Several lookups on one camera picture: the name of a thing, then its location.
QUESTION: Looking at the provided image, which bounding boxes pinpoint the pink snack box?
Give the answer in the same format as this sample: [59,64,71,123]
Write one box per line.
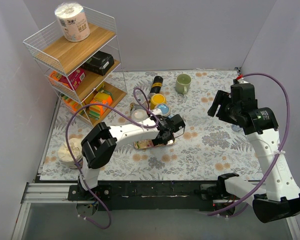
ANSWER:
[58,68,86,90]

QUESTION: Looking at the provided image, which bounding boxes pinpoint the orange yellow sponge pack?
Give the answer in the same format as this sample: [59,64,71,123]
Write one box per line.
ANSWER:
[89,90,113,119]

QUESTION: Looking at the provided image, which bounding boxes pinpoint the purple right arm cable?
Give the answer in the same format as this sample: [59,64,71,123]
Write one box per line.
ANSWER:
[206,72,290,217]

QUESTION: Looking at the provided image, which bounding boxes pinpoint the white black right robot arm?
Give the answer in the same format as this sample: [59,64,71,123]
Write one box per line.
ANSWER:
[207,83,300,223]

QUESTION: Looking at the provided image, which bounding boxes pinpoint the cream mug with black handle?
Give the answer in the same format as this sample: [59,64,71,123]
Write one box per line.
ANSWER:
[164,133,175,146]

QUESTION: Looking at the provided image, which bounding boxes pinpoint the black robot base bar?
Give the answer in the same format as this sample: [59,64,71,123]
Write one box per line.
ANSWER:
[67,178,237,212]

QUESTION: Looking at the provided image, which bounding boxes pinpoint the white wire shelf rack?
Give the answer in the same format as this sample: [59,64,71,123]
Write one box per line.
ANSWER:
[23,6,128,128]

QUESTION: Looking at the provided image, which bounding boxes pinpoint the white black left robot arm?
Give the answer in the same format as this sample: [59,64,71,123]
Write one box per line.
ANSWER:
[78,114,186,200]

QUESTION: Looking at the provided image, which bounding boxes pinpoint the grey mug behind tray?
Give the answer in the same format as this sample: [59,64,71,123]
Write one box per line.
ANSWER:
[130,98,148,113]

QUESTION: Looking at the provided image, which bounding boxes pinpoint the light green ceramic mug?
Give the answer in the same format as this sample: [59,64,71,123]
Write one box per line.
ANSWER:
[175,73,192,95]

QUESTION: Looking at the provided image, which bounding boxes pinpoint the black cylindrical bottle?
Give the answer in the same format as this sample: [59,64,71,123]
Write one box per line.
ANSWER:
[149,75,164,98]

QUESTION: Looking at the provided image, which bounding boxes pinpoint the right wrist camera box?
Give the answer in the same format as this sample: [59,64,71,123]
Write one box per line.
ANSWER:
[233,74,249,85]

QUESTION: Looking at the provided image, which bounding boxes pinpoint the wrapped toilet paper roll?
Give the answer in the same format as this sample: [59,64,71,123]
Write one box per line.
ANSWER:
[54,2,91,43]

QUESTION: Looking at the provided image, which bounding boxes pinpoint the orange snack bag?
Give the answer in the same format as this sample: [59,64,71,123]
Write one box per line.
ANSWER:
[48,70,67,86]

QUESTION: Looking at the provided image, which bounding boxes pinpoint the colourful sponge stack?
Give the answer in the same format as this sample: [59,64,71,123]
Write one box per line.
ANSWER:
[61,95,82,113]

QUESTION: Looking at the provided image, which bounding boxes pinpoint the blue glazed mug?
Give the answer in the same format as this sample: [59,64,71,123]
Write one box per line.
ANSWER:
[155,103,172,118]

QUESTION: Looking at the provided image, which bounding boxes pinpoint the black box on shelf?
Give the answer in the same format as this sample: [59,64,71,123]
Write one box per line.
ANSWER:
[81,51,115,76]

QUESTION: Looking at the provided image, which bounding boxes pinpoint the white grey mug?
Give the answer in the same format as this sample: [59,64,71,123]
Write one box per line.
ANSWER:
[131,109,149,123]

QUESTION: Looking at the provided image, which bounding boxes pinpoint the yellow mug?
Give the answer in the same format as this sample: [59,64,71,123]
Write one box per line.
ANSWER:
[150,93,167,110]

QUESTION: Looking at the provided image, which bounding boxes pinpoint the floral serving tray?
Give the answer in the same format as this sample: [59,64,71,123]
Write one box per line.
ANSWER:
[133,137,176,150]

